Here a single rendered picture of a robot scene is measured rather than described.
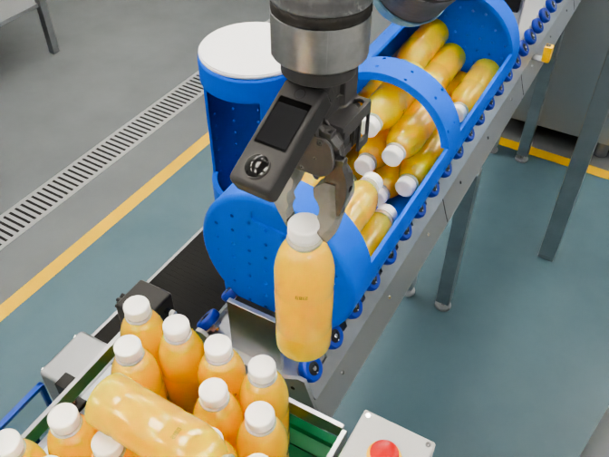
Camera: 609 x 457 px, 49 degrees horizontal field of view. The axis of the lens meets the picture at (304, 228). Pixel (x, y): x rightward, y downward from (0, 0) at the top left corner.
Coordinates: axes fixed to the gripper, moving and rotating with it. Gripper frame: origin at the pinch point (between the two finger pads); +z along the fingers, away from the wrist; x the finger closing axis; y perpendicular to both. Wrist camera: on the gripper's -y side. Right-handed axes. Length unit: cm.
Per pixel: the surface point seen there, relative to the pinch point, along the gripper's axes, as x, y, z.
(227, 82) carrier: 60, 68, 34
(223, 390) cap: 7.4, -8.0, 26.5
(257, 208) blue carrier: 16.7, 15.2, 15.8
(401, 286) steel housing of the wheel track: 1, 43, 50
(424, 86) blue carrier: 8, 58, 14
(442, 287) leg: 9, 115, 123
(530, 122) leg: 10, 213, 111
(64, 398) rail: 34, -15, 40
